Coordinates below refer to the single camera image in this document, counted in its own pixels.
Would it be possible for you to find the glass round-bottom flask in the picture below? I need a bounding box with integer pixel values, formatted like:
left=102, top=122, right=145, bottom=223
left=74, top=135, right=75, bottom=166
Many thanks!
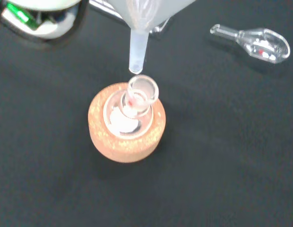
left=103, top=74, right=159, bottom=140

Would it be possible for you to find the cork ring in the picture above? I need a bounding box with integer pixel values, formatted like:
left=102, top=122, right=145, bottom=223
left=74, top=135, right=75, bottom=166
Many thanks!
left=87, top=82, right=166, bottom=164

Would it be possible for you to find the black bench cloth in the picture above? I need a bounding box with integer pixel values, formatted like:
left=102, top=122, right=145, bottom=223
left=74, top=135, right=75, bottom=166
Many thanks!
left=0, top=0, right=293, bottom=227

